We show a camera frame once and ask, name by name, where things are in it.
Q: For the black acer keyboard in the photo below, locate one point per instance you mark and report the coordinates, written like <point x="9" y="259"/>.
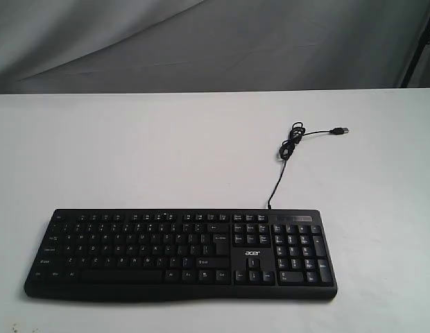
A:
<point x="129" y="255"/>

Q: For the grey backdrop cloth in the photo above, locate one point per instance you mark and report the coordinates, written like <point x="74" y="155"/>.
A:
<point x="72" y="47"/>

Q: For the black tripod stand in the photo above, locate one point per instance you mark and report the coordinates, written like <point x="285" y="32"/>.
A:
<point x="423" y="41"/>

